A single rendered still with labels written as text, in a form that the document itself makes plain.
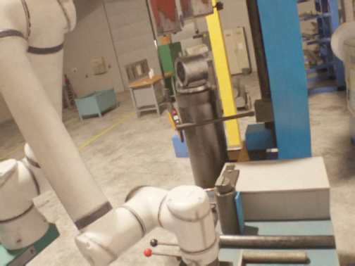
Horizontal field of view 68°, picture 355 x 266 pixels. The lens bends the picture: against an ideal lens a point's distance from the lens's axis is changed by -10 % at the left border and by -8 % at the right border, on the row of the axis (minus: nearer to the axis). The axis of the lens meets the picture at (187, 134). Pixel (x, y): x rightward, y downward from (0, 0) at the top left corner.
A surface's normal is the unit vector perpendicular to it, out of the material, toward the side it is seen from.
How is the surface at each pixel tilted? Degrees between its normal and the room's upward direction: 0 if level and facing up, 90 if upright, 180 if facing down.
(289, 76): 90
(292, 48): 90
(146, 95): 90
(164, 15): 90
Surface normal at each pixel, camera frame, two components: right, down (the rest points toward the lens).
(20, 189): 0.77, 0.04
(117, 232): 0.59, -0.40
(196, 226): 0.20, 0.27
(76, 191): 0.25, -0.17
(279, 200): -0.30, 0.36
